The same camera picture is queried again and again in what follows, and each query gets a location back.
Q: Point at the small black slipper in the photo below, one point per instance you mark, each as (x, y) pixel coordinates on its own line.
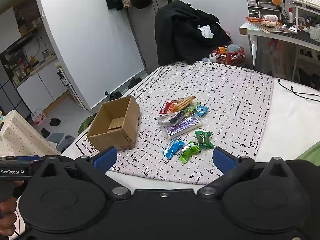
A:
(54, 122)
(45, 133)

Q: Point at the black spray bottle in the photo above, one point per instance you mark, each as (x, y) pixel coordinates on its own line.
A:
(62, 79)

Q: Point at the green bag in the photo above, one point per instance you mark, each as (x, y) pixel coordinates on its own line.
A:
(86, 124)

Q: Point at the long blue snack packet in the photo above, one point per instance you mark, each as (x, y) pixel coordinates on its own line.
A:
(173, 148)

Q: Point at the white crumpled cloth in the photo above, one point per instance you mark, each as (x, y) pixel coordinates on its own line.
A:
(206, 31)

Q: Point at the light green snack packet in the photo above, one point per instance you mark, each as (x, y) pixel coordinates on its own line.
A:
(189, 152)

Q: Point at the white desk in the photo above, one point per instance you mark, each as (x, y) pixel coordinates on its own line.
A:
(272, 33)

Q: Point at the kitchen cabinet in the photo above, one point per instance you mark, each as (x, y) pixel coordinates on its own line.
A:
(35, 87)

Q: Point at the brown cardboard box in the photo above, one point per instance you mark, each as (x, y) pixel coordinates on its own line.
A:
(113, 127)

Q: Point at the purple snack packet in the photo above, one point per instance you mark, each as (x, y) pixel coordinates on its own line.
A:
(183, 127)

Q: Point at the dark green snack packet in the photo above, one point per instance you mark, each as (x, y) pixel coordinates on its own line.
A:
(204, 139)

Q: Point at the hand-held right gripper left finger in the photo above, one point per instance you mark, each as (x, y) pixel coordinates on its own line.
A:
(105, 158)

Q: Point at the red orange snack packet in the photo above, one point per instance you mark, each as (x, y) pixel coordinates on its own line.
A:
(167, 107)

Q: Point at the grey door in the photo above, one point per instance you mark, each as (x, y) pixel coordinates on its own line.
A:
(150, 30)

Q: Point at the biscuit sticks packet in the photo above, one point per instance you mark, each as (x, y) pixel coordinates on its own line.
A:
(183, 103)

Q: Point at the grey drawer organizer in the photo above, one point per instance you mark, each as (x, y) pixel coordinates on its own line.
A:
(260, 6)

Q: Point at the green cloth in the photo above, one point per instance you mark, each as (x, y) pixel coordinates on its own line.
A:
(310, 155)

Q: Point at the orange round object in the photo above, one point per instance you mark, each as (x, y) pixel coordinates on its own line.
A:
(276, 0)

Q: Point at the small blue snack packet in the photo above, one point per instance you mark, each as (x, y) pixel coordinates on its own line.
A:
(201, 110)

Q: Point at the black white snack packet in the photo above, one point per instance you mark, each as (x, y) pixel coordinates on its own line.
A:
(173, 118)

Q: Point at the white bed mattress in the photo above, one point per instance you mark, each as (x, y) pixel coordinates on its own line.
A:
(292, 125)

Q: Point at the black jacket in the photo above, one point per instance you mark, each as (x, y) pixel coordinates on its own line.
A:
(185, 32)

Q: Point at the grey fuzzy slipper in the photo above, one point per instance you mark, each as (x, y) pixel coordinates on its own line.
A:
(66, 143)

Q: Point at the red plastic basket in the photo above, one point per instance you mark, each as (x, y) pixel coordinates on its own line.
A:
(230, 56)

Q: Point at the water bottle pack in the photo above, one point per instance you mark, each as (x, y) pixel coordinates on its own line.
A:
(38, 117)

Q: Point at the black shoe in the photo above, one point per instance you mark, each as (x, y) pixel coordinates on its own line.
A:
(115, 95)

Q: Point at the red snack bag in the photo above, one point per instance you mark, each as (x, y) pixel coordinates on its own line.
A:
(253, 20)

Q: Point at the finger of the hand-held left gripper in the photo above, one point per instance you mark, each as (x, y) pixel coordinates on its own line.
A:
(27, 158)

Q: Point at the dotted cream cloth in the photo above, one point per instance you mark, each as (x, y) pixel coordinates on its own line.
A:
(20, 137)

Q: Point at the person's left hand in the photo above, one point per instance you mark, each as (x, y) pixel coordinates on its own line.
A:
(6, 222)

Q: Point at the grey floor mat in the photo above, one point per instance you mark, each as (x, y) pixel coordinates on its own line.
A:
(56, 138)

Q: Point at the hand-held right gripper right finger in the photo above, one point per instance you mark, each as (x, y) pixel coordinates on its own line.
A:
(223, 158)

